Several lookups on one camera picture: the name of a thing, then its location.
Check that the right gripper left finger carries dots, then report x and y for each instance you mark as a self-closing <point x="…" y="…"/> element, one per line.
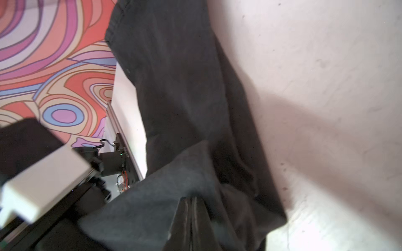
<point x="179" y="236"/>

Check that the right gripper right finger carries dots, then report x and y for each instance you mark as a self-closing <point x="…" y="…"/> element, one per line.
<point x="202" y="236"/>

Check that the black long pants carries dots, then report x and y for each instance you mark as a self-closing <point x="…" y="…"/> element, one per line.
<point x="201" y="137"/>

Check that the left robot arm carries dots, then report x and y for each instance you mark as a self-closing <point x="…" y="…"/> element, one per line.
<point x="46" y="186"/>

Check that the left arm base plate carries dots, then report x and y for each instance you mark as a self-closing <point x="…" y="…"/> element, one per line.
<point x="112" y="163"/>

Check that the aluminium front rail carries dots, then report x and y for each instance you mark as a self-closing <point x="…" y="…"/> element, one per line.
<point x="114" y="133"/>

